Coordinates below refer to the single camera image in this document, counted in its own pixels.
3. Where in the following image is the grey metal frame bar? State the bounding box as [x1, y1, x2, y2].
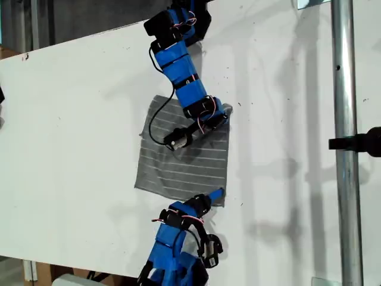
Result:
[30, 0, 40, 50]

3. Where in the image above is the white table leg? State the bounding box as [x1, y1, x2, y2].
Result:
[23, 259, 38, 282]

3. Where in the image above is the gripper camera stalk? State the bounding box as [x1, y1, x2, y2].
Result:
[187, 222, 211, 248]
[186, 122, 207, 141]

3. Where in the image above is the black clamp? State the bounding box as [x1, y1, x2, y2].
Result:
[328, 126, 381, 158]

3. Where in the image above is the gripper black camera cable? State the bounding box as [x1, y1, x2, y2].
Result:
[148, 40, 176, 146]
[174, 228, 204, 260]

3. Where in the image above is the grey striped towel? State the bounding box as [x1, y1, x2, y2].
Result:
[133, 94, 235, 208]

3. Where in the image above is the brown cardboard box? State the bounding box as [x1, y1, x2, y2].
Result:
[35, 262, 93, 286]
[0, 46, 20, 60]

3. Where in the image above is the gripper red white wire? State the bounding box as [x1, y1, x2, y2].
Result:
[190, 95, 218, 133]
[151, 213, 205, 225]

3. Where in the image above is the white foam box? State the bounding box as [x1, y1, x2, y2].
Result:
[52, 273, 101, 286]

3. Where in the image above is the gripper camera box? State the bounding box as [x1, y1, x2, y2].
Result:
[163, 128, 194, 151]
[198, 234, 224, 268]

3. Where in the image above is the steel post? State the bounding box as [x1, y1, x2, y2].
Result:
[330, 0, 364, 286]

